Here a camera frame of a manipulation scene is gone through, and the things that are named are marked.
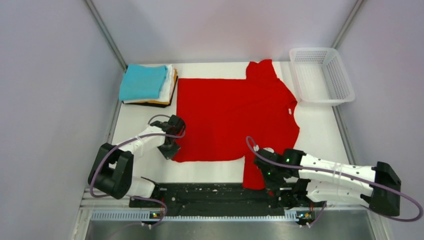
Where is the folded black t-shirt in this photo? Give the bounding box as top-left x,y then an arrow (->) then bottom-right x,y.
122,67 -> 180,108

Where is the white slotted cable duct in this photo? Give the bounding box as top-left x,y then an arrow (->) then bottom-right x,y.
90,210 -> 299,222

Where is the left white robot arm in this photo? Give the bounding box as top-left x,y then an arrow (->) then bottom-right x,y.
87,115 -> 186,207

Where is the white plastic basket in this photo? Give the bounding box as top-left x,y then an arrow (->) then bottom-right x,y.
289,47 -> 356,107

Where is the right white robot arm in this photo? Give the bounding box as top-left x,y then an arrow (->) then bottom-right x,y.
253,148 -> 402,217

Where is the folded teal t-shirt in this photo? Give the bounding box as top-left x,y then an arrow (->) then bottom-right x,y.
118,64 -> 168,101

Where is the folded white t-shirt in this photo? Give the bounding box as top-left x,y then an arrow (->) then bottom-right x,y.
120,64 -> 178,107

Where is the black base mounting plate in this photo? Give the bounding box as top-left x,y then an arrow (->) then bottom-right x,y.
129,183 -> 324,224

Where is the red t-shirt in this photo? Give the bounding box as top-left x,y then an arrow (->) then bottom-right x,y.
173,59 -> 300,190

